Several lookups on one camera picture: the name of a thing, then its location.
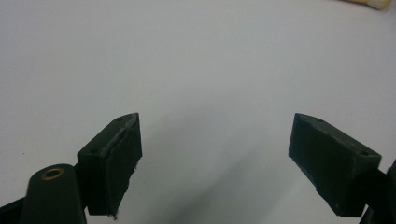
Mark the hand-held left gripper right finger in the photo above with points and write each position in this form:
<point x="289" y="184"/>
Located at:
<point x="330" y="168"/>

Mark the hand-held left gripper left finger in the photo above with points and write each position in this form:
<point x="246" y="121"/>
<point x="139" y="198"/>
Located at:
<point x="115" y="168"/>

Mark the wooden brush with pale bristles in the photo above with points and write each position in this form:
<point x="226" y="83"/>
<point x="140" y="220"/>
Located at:
<point x="373" y="3"/>

